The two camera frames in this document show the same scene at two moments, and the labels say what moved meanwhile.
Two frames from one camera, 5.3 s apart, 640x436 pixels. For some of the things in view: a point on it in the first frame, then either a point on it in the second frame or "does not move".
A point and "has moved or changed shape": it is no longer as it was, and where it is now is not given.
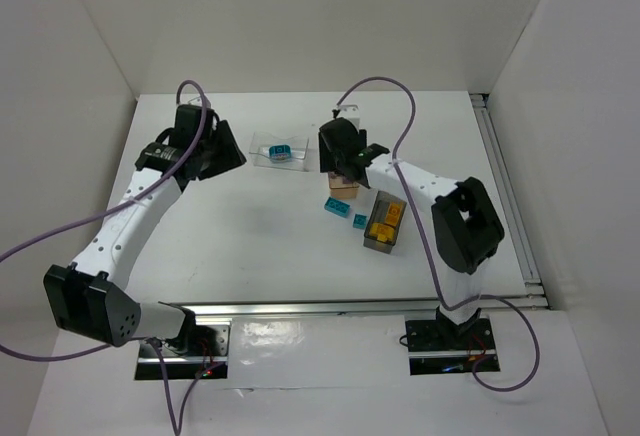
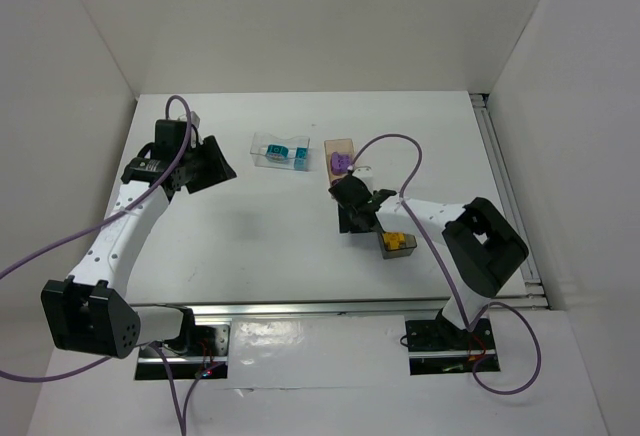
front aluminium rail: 352,308 does not move
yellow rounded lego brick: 393,213 has moved or changed shape
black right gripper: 338,157 to 357,204
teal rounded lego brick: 279,152 does not move
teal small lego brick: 359,221 has moved or changed shape
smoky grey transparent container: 385,219 has moved or changed shape
